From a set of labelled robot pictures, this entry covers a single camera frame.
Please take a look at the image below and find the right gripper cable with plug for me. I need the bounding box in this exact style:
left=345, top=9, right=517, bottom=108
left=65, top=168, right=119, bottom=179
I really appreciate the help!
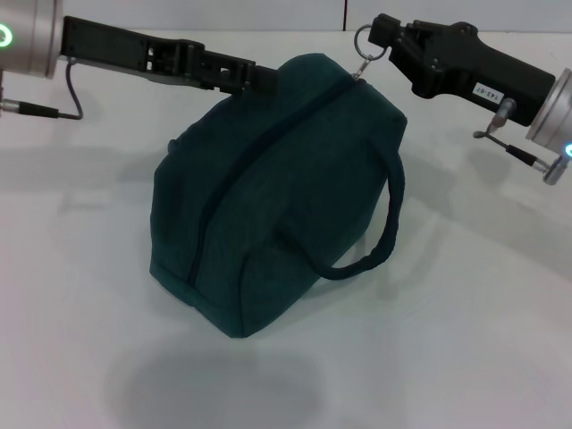
left=473, top=98, right=571, bottom=184

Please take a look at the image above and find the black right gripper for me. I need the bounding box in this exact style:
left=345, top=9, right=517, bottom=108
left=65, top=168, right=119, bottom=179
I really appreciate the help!
left=369, top=13, right=558, bottom=126

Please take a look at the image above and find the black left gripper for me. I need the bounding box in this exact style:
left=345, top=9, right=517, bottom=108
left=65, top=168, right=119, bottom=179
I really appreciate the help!
left=60, top=16, right=251, bottom=95

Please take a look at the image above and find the dark teal insulated lunch bag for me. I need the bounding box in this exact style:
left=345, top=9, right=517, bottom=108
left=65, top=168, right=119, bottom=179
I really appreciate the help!
left=148, top=22, right=408, bottom=341

